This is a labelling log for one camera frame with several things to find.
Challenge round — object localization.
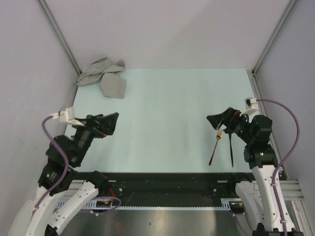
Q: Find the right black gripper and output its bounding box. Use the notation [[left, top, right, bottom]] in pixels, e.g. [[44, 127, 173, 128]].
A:
[[206, 107, 254, 143]]

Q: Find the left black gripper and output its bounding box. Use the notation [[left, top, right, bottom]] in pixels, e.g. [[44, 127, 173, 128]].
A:
[[69, 112, 119, 165]]

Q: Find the grey cloth napkin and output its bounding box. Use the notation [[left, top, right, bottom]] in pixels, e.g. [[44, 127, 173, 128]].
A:
[[76, 57, 127, 99]]

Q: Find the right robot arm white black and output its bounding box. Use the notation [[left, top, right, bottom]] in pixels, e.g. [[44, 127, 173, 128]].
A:
[[207, 108, 303, 236]]

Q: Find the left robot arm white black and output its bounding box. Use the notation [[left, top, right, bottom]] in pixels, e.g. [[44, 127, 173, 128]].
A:
[[23, 108, 122, 236]]

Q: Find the copper fork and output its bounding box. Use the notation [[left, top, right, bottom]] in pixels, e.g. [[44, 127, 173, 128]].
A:
[[209, 129, 223, 166]]

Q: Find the black knife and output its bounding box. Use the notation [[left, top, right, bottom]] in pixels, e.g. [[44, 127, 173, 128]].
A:
[[228, 133, 234, 168]]

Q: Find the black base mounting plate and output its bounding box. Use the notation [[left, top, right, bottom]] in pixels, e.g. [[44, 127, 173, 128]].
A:
[[104, 173, 255, 206]]

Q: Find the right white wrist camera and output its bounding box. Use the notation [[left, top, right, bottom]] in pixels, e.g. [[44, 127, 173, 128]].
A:
[[240, 98, 259, 118]]

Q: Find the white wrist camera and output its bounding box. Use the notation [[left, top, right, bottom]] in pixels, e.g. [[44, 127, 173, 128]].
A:
[[50, 107, 84, 126], [240, 98, 259, 118]]

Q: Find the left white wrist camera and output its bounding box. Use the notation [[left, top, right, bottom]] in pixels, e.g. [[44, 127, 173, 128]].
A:
[[50, 107, 84, 126]]

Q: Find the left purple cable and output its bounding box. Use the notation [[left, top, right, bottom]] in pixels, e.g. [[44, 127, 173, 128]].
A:
[[29, 115, 123, 236]]

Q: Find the white slotted cable duct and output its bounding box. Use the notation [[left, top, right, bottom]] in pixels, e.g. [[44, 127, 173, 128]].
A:
[[55, 198, 243, 211]]

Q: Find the aluminium front rail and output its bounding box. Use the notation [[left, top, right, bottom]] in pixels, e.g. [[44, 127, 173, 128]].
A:
[[62, 180, 304, 201]]

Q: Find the right aluminium corner post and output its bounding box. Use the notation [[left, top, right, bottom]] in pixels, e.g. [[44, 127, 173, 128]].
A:
[[252, 0, 298, 75]]

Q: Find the aluminium corner post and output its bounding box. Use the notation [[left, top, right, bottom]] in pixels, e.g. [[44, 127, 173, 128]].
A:
[[36, 0, 81, 76], [252, 0, 298, 75]]

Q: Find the left aluminium corner post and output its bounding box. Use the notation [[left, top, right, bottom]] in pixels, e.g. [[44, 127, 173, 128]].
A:
[[36, 0, 81, 76]]

